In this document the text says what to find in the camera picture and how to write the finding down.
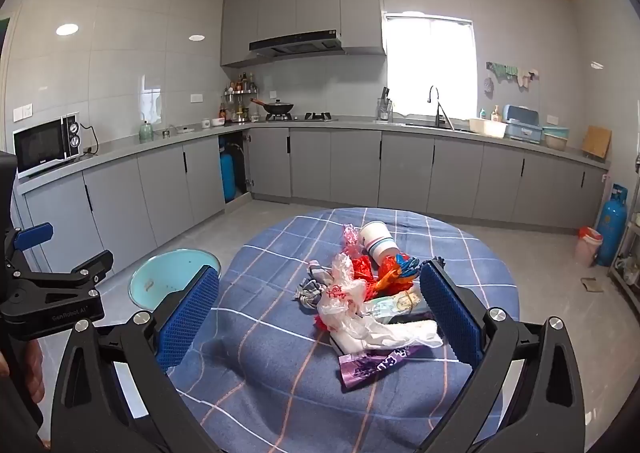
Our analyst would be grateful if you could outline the grey kitchen counter cabinets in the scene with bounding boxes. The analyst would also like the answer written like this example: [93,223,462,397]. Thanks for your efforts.
[12,118,611,274]

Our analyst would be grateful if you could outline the black range hood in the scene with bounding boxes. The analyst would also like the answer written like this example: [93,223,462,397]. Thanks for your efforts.
[248,29,346,58]

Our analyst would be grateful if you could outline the black kitchen faucet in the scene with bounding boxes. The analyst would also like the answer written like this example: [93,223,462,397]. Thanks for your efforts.
[428,86,456,130]

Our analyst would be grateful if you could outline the bright window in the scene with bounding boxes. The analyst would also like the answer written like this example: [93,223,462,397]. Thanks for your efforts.
[385,13,477,116]

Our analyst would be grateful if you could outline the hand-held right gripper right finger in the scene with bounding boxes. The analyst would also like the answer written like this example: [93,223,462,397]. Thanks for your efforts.
[419,260,586,453]

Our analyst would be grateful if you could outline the plaid cloth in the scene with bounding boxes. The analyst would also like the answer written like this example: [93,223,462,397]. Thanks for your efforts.
[292,260,333,309]

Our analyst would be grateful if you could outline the white striped paper cup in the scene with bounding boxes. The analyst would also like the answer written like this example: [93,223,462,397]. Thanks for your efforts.
[359,220,401,266]

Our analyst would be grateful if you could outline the green printed packet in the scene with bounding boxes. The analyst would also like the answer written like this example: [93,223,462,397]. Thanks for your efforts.
[367,290,431,324]

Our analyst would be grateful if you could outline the person's left hand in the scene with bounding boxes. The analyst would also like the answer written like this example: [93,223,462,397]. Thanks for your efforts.
[0,340,46,406]

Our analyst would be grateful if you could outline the teal enamel basin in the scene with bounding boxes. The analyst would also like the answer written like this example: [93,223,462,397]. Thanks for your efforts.
[129,248,222,311]

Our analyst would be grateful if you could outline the pink trash bin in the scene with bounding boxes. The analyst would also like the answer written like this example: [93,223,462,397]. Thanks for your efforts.
[575,226,603,268]

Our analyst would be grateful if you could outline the blue plaid tablecloth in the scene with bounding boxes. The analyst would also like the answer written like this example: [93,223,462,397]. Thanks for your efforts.
[167,207,521,453]

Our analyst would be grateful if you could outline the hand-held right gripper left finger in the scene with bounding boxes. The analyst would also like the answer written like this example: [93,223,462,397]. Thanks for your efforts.
[50,264,221,453]

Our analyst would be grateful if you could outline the blue dish rack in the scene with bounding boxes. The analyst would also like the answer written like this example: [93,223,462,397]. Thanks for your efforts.
[502,104,542,142]

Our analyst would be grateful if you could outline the wall hooks with cloths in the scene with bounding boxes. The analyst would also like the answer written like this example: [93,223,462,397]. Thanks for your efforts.
[486,62,540,88]

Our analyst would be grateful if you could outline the blue gas cylinder under counter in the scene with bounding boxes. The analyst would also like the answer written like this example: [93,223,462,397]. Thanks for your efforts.
[220,143,237,201]

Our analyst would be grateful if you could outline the gas stove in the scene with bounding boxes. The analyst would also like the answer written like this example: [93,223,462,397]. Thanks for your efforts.
[265,111,338,124]

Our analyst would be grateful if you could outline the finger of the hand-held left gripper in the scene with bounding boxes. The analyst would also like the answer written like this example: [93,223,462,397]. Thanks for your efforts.
[4,222,54,264]
[12,249,115,286]

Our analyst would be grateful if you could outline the pink clear wrapper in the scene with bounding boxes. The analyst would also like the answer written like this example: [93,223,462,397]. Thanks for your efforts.
[341,224,362,256]

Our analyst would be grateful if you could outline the white plastic basin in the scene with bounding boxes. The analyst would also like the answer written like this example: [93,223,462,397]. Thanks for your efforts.
[468,118,508,138]

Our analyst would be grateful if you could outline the white microwave oven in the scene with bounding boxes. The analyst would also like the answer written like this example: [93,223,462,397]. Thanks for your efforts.
[12,115,81,178]

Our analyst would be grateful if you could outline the stacked teal beige bowls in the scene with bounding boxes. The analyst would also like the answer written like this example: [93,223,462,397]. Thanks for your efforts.
[542,127,570,151]

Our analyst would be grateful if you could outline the purple wrapper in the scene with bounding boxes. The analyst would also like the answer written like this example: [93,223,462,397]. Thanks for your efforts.
[337,344,426,393]

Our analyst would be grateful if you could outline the clear red-printed plastic bag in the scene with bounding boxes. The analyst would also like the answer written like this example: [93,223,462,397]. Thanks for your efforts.
[315,253,368,334]

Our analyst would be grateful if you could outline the corner spice rack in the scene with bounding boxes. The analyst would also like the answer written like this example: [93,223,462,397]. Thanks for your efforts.
[220,73,258,124]

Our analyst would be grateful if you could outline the black wok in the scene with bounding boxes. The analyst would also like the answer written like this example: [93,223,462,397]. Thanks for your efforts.
[250,98,295,116]

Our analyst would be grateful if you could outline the wooden cutting board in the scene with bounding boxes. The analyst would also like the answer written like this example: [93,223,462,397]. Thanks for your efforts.
[581,126,612,160]

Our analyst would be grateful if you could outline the metal storage rack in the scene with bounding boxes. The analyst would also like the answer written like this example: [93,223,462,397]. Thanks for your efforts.
[607,153,640,304]

